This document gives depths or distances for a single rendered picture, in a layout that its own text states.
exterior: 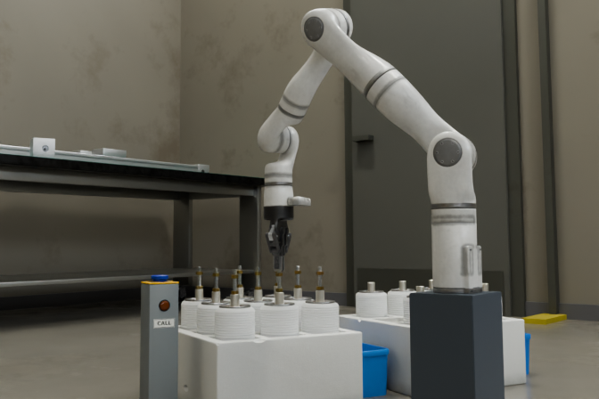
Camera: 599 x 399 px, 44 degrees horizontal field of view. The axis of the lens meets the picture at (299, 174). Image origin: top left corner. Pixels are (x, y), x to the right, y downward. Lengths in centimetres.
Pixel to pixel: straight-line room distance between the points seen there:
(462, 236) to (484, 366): 26
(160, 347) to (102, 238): 356
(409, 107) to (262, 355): 66
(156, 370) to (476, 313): 73
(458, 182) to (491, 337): 32
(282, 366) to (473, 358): 50
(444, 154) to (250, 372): 66
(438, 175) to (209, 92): 417
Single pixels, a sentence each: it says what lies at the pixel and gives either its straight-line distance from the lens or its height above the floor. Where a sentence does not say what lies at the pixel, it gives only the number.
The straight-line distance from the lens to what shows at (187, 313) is 197.
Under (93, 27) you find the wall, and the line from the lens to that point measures 541.
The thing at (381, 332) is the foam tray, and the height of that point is 15.
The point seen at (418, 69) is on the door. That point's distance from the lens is 444.
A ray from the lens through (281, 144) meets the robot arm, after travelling 182.
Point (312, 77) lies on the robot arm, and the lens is 176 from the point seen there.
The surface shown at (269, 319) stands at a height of 22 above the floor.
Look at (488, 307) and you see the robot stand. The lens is 153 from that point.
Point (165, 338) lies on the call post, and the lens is 174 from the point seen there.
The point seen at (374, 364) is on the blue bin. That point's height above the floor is 8.
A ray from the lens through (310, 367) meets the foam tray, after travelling 181.
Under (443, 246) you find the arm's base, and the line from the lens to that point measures 152.
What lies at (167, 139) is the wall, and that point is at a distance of 567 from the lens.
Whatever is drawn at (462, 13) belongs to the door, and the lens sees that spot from 439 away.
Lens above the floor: 41
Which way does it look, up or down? 5 degrees up
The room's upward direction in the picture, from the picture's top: straight up
